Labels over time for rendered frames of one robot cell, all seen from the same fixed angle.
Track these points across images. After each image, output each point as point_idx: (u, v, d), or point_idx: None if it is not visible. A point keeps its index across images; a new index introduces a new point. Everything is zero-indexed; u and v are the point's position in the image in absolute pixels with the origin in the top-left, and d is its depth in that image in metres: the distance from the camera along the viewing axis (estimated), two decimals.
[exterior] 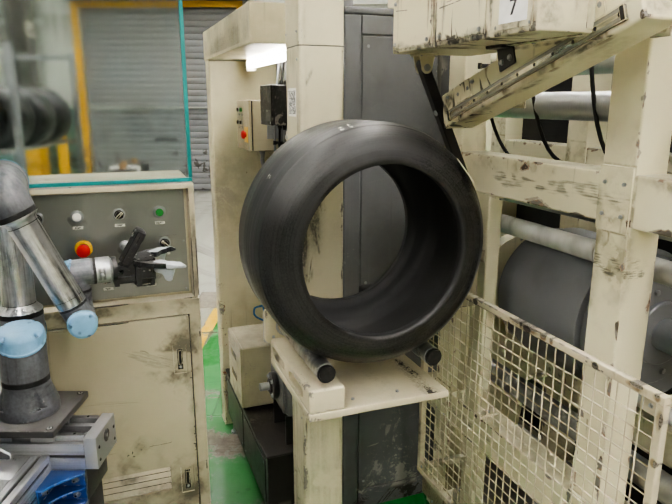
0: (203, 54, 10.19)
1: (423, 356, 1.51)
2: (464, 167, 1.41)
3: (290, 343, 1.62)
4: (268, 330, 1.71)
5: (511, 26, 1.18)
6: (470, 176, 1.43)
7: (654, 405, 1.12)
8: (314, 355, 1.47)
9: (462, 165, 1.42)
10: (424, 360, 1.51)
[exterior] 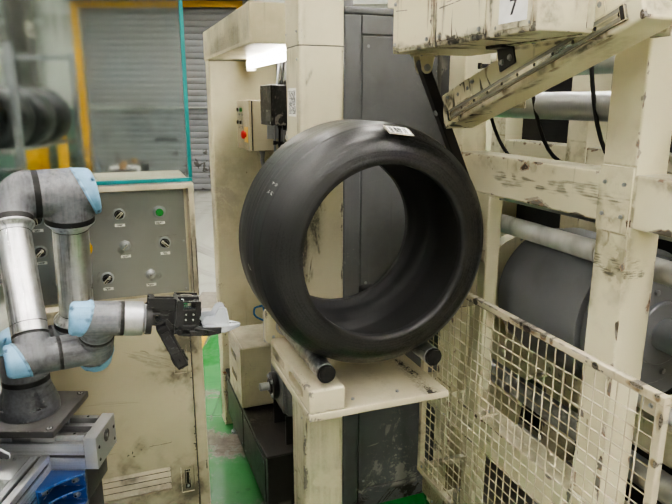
0: (203, 54, 10.19)
1: (438, 357, 1.53)
2: (394, 132, 1.33)
3: None
4: (268, 330, 1.71)
5: (511, 26, 1.18)
6: (406, 132, 1.35)
7: (654, 405, 1.12)
8: None
9: (392, 130, 1.34)
10: (439, 353, 1.52)
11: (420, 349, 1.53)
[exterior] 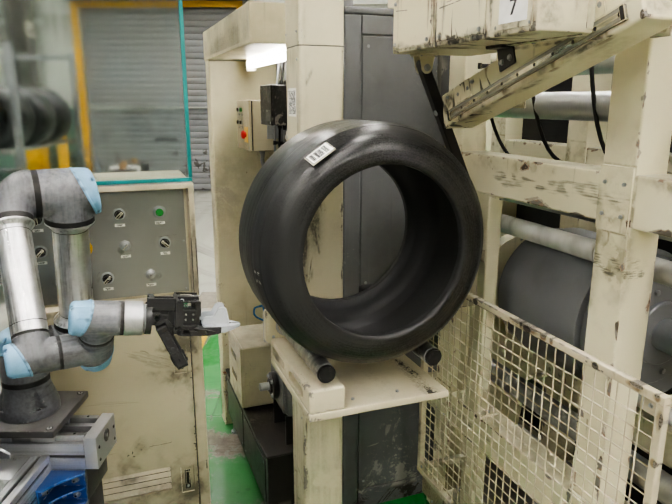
0: (203, 54, 10.19)
1: (423, 356, 1.51)
2: (317, 160, 1.28)
3: (289, 341, 1.62)
4: (268, 330, 1.71)
5: (511, 26, 1.18)
6: (327, 149, 1.29)
7: (654, 405, 1.12)
8: (317, 354, 1.47)
9: (314, 158, 1.29)
10: (424, 360, 1.51)
11: None
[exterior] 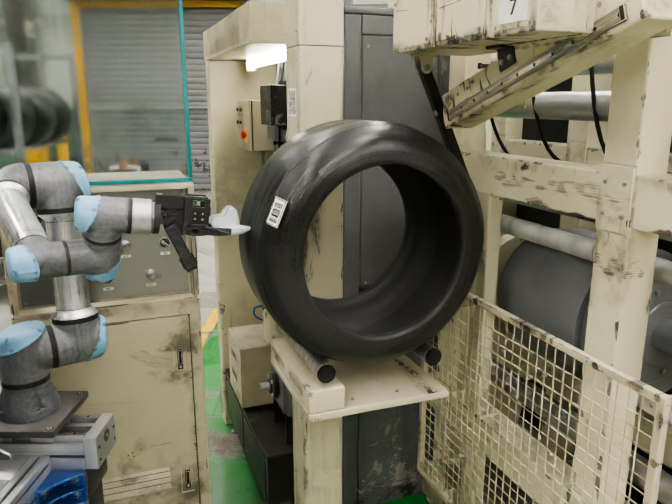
0: (203, 54, 10.19)
1: (429, 347, 1.51)
2: (277, 222, 1.28)
3: None
4: (268, 330, 1.71)
5: (511, 26, 1.18)
6: (280, 205, 1.28)
7: (654, 405, 1.12)
8: None
9: (274, 220, 1.28)
10: (426, 350, 1.51)
11: None
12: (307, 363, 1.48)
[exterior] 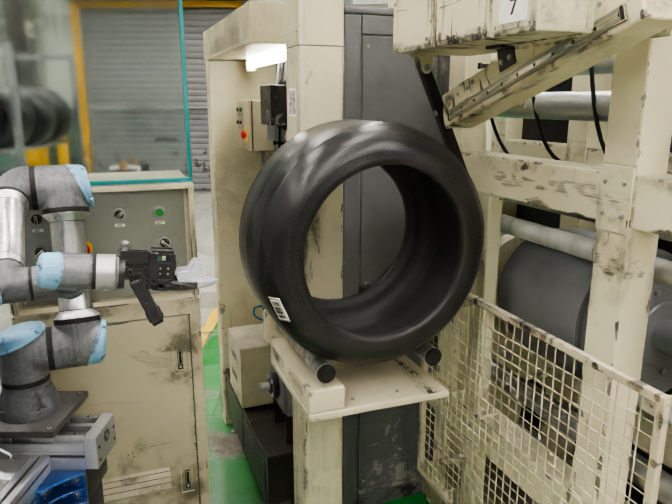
0: (203, 54, 10.19)
1: (425, 362, 1.52)
2: (286, 317, 1.33)
3: None
4: (268, 330, 1.71)
5: (511, 26, 1.18)
6: (277, 303, 1.32)
7: (654, 405, 1.12)
8: (311, 357, 1.47)
9: (282, 316, 1.34)
10: (428, 364, 1.52)
11: (434, 346, 1.54)
12: None
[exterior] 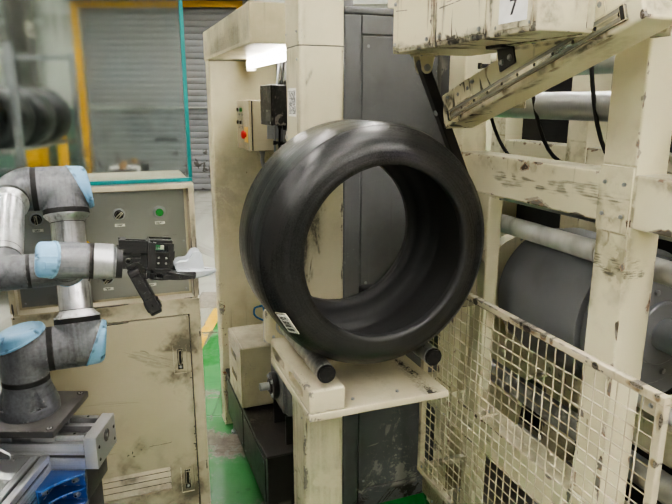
0: (203, 54, 10.19)
1: (428, 348, 1.51)
2: (295, 330, 1.34)
3: None
4: (268, 330, 1.71)
5: (511, 26, 1.18)
6: (284, 318, 1.34)
7: (654, 405, 1.12)
8: (325, 358, 1.48)
9: (291, 329, 1.35)
10: (425, 351, 1.51)
11: None
12: (307, 364, 1.48)
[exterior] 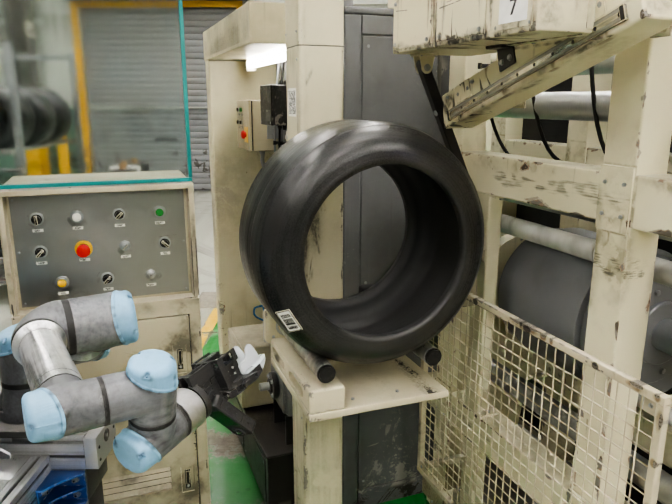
0: (203, 54, 10.19)
1: (428, 348, 1.51)
2: (298, 325, 1.35)
3: None
4: (268, 330, 1.71)
5: (511, 26, 1.18)
6: (287, 315, 1.34)
7: (654, 405, 1.12)
8: (325, 358, 1.48)
9: (294, 326, 1.36)
10: (425, 351, 1.51)
11: None
12: (307, 364, 1.48)
